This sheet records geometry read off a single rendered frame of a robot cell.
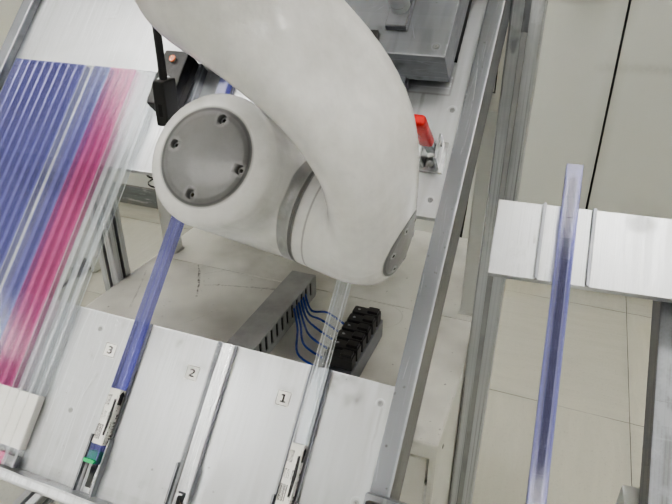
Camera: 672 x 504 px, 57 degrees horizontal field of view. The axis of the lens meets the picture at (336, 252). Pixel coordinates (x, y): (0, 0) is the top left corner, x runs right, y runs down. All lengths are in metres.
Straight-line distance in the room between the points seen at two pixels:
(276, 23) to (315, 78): 0.03
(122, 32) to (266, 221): 0.62
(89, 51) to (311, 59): 0.69
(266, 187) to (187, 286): 0.91
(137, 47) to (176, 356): 0.44
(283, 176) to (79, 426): 0.47
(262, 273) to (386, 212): 0.94
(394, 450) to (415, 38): 0.42
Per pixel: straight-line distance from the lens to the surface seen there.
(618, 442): 1.93
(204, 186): 0.37
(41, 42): 1.04
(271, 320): 1.05
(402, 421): 0.61
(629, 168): 2.41
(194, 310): 1.18
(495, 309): 0.99
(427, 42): 0.70
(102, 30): 0.99
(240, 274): 1.28
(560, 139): 2.38
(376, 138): 0.32
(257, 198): 0.36
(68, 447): 0.78
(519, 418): 1.91
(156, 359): 0.73
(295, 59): 0.31
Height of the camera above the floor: 1.26
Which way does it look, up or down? 28 degrees down
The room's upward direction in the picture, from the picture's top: straight up
